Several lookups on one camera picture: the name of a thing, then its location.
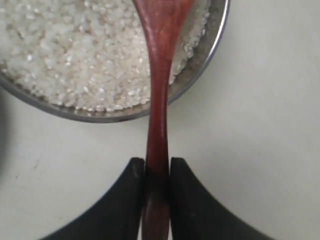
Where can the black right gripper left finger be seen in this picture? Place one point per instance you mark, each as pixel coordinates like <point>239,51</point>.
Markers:
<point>116,216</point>

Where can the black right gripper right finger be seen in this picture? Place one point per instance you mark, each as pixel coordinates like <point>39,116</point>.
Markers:
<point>196,215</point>

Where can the red-brown wooden spoon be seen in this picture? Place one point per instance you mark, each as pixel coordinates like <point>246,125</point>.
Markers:
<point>162,21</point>

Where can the steel bowl of rice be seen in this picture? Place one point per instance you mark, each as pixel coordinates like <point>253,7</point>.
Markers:
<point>82,60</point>

